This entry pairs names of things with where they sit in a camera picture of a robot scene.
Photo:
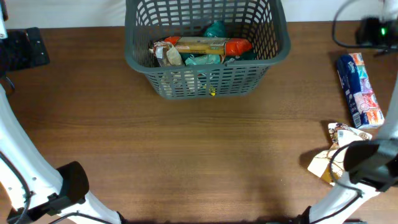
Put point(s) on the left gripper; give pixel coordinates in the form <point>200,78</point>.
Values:
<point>26,58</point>

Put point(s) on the light teal tissue packet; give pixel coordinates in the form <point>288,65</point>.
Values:
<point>204,59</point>

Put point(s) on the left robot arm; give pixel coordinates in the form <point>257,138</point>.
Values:
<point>34,187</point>

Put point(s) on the cream snack pouch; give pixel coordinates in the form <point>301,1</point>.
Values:
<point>340,135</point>

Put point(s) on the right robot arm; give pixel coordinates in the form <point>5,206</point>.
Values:
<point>370,166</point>

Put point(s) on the blue tissue multipack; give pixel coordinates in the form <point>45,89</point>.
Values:
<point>362,103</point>

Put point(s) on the orange spaghetti pasta packet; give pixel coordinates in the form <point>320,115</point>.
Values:
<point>210,45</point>

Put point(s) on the green Nescafe coffee bag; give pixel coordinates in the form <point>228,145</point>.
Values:
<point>217,29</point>

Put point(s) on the beige chocolate snack pouch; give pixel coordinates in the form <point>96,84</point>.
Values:
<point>168,54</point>

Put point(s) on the grey plastic basket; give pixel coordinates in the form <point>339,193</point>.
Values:
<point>262,23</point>

